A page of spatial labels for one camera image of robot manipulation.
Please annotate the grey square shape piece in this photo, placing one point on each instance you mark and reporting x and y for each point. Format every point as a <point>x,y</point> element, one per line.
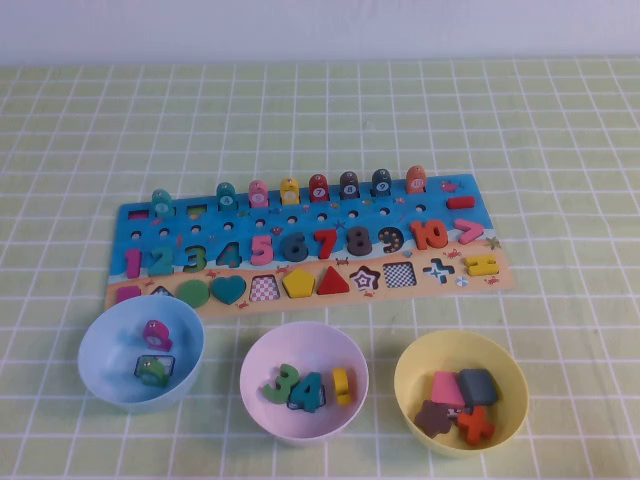
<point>479,387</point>

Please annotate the green checked tablecloth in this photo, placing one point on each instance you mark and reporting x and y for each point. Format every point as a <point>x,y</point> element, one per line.
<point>550,150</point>

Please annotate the teal number four piece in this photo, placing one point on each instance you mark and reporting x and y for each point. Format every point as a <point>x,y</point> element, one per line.
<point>307,395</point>

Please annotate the pink fish peg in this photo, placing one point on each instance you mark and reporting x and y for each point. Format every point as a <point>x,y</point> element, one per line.
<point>258,193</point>

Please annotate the pink plastic bowl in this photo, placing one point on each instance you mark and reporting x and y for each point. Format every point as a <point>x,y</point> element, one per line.
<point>300,345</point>

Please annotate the red fish peg numbered seven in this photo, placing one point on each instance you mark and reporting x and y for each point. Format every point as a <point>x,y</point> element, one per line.
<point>318,187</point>

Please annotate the orange number ten piece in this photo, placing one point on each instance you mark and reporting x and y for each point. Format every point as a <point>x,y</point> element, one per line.
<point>436,235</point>

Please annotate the brown star shape piece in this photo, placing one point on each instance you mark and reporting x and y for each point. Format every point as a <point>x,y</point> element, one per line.
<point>432,419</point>

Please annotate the green number three piece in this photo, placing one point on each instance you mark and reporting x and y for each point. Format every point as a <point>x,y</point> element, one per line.
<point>286,376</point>

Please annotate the red number seven piece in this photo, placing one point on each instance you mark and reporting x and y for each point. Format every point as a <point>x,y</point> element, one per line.
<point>327,242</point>

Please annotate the teal fish peg numbered two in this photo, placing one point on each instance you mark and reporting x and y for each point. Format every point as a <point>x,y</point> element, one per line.
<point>161,202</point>

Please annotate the pink greater-than sign piece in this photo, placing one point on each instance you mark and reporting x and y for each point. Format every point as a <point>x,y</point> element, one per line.
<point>475,231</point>

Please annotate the teal heart shape piece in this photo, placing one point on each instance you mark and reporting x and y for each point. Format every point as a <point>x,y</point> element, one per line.
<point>228,289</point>

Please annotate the teal number two piece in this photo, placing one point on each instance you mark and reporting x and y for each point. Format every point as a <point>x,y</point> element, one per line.
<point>162,267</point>

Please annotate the brown fish peg numbered eight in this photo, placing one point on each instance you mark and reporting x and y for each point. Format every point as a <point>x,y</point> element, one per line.
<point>349,185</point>

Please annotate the green circle shape piece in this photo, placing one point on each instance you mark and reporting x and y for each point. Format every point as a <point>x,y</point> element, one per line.
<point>194,293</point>

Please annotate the yellow pentagon shape piece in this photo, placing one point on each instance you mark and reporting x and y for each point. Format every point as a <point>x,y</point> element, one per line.
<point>299,284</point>

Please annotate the dark grey number six piece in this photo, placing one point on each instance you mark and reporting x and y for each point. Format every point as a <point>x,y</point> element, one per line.
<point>296,250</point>

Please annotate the pink number five piece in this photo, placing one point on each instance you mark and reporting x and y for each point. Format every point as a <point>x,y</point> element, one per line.
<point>261,250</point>

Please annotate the magenta number one piece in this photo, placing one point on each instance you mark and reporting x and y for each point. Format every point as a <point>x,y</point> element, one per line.
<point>132,264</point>

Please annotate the green fish peg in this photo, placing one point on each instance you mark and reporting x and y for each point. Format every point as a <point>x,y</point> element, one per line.
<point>152,371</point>

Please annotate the yellow equals sign piece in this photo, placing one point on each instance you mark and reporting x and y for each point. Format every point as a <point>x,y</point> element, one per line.
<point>472,265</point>

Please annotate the magenta rectangle shape piece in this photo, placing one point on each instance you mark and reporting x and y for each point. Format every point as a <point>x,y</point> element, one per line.
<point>125,294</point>

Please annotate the yellow plastic bowl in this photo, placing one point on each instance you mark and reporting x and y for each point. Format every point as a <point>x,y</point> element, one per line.
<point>505,370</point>

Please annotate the colourful wooden puzzle board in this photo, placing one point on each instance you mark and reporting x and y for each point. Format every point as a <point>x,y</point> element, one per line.
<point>310,225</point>

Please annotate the magenta fish peg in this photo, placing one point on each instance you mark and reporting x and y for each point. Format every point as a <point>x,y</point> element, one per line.
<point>156,336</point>

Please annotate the teal fish peg numbered four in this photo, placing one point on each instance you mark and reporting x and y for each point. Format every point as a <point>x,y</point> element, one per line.
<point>226,195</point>

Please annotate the red minus sign piece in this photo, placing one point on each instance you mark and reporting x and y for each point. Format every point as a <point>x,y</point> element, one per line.
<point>460,202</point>

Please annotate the brown number eight piece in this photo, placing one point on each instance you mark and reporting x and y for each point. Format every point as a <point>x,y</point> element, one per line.
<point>359,241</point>

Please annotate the light blue plastic bowl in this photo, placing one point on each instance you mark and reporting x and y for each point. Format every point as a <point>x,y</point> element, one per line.
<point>105,370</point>

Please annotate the orange plus sign piece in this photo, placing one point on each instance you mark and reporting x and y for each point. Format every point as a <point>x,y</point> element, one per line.
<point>474,426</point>

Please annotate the orange fish peg numbered ten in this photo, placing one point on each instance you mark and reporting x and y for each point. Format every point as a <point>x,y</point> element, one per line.
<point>416,179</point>

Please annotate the red triangle shape piece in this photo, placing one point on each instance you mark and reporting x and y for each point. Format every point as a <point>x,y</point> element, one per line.
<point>333,284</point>

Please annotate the yellow fish peg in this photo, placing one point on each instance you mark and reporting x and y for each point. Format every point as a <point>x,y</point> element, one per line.
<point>289,191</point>

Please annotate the pink trapezoid shape piece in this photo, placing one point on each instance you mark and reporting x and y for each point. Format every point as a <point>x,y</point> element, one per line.
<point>445,390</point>

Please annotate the slate fish peg numbered nine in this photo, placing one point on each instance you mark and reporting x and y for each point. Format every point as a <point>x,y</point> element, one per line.
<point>381,182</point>

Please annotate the yellow wooden number piece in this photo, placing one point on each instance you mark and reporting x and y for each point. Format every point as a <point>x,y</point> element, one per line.
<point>341,386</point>

